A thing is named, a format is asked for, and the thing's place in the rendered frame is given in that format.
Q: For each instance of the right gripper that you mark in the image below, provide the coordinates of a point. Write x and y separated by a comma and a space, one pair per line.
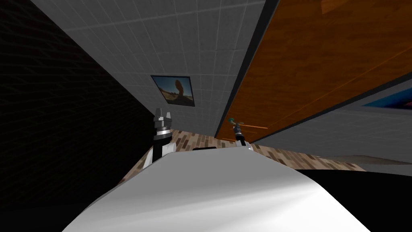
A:
238, 125

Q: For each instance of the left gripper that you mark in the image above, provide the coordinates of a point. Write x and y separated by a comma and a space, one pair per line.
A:
162, 122

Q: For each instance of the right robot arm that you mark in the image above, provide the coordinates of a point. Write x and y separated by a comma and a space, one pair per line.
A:
238, 132

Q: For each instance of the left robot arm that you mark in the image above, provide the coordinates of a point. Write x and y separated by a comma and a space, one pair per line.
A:
160, 145

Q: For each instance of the green round door knob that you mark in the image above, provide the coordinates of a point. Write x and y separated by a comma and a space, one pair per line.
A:
231, 121

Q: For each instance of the framed desert rock picture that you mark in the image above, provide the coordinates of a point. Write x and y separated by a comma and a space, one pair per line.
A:
175, 91

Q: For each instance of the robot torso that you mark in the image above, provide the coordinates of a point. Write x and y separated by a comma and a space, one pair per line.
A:
212, 193

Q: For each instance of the framed blue picture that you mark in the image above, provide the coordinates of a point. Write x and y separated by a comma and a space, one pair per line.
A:
394, 100

